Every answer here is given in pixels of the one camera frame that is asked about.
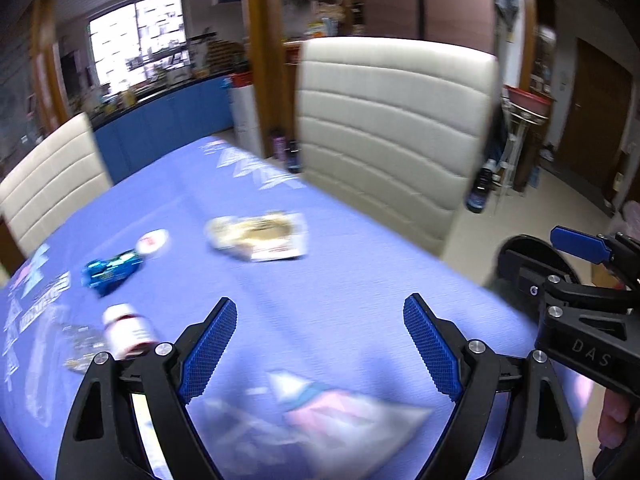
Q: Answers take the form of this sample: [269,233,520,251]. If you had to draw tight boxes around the brown wooden door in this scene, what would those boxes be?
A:
[555,37,633,188]

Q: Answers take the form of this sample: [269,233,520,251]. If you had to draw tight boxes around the blue kitchen cabinets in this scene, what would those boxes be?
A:
[92,72,236,186]

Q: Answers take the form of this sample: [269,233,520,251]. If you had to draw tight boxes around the wooden pantry shelf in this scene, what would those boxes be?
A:
[277,0,366,43]

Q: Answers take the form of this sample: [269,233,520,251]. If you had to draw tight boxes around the brown refrigerator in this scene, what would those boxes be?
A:
[360,0,501,58]

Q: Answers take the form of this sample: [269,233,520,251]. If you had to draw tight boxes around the black round bin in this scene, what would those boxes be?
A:
[495,234,578,306]

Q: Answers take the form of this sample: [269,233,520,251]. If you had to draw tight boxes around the white pill bottle red label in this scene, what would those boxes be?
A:
[102,303,158,361]

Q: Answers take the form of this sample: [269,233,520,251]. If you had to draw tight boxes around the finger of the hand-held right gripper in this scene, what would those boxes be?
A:
[502,252,576,311]
[550,226,640,286]

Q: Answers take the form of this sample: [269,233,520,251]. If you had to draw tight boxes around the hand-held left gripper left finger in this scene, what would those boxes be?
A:
[56,296,239,480]

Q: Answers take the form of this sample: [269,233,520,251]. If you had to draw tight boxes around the white bottle cap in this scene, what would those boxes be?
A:
[135,228,171,259]

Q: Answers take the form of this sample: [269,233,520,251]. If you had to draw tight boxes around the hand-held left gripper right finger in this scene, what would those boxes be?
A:
[403,293,586,480]

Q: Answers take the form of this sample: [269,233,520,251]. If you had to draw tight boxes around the cream snack wrapper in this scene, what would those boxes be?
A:
[205,211,308,263]

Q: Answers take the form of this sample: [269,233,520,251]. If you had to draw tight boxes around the red basin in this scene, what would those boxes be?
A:
[505,85,556,121]

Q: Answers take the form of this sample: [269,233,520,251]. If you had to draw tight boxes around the blue foil candy wrapper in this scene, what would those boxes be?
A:
[81,249,143,295]

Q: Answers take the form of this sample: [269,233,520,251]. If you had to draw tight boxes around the white narrow cabinet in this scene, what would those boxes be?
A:
[227,85,261,153]

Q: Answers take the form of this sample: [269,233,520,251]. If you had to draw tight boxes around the blue printed tablecloth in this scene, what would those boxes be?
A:
[0,135,586,480]

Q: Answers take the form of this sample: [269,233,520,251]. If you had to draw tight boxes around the person's right hand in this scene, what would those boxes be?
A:
[600,394,632,450]

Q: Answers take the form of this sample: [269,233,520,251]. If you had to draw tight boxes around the kitchen window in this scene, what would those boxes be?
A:
[89,0,188,92]

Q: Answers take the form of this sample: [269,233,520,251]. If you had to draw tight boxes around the silver blister pack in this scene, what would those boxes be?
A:
[62,322,108,373]

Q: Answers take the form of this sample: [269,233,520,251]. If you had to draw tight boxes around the large cream quilted chair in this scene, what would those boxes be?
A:
[292,36,501,261]

